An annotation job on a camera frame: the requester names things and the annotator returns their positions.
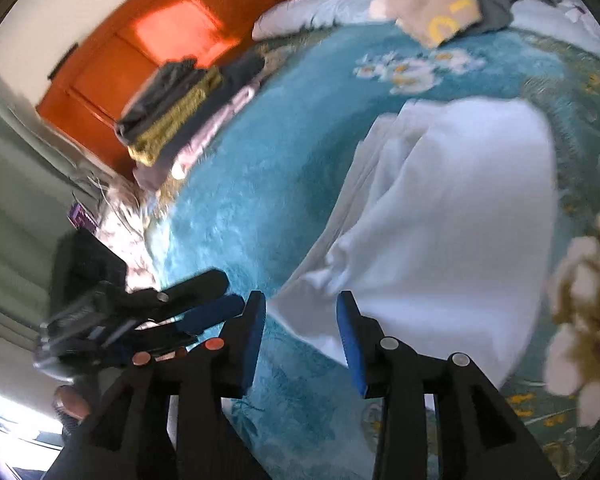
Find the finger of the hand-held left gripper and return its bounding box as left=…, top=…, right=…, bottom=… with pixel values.
left=115, top=294, right=246, bottom=356
left=125, top=269, right=231, bottom=326

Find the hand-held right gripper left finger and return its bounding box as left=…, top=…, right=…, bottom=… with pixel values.
left=42, top=290, right=267, bottom=480

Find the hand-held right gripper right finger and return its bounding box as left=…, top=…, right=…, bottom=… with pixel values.
left=336, top=291, right=561, bottom=480

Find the light blue printed t-shirt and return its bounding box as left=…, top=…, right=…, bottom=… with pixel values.
left=270, top=97, right=561, bottom=391

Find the person's left hand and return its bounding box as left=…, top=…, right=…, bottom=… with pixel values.
left=52, top=385, right=92, bottom=421

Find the pink floral bed sheet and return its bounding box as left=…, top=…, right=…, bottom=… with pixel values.
left=97, top=180, right=156, bottom=291

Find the purple box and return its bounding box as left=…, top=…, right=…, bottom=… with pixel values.
left=67, top=204, right=98, bottom=231

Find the pink folded garment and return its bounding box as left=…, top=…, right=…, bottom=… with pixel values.
left=132, top=85, right=261, bottom=192

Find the olive knit folded garment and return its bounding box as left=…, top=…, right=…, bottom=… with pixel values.
left=127, top=67, right=223, bottom=167

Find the dark blue-gray folded garment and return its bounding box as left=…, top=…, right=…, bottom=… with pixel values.
left=165, top=52, right=268, bottom=161

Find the orange wooden headboard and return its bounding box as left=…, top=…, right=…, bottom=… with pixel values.
left=36, top=0, right=306, bottom=181

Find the light blue floral duvet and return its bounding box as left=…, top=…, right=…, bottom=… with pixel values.
left=251, top=0, right=593, bottom=41

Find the wall switch panel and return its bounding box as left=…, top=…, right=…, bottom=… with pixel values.
left=47, top=45, right=78, bottom=81

